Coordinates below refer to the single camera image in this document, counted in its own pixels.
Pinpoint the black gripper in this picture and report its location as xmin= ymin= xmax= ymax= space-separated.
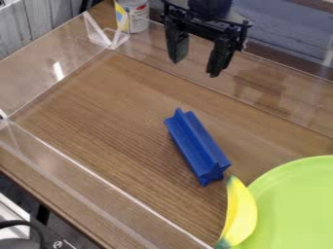
xmin=162 ymin=0 xmax=253 ymax=78

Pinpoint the blue star-shaped block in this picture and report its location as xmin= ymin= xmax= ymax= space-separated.
xmin=165 ymin=108 xmax=232 ymax=187

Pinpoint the yellow toy banana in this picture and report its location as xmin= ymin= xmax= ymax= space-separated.
xmin=214 ymin=176 xmax=258 ymax=249

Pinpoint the green plate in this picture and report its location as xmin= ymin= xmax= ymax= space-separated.
xmin=237 ymin=155 xmax=333 ymax=249

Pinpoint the white can with label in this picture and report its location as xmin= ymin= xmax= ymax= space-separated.
xmin=115 ymin=0 xmax=150 ymax=33

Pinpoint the clear acrylic enclosure wall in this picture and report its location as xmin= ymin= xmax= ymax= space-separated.
xmin=0 ymin=7 xmax=333 ymax=249

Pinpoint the black cable bottom left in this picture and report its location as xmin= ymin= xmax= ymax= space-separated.
xmin=0 ymin=219 xmax=47 ymax=249

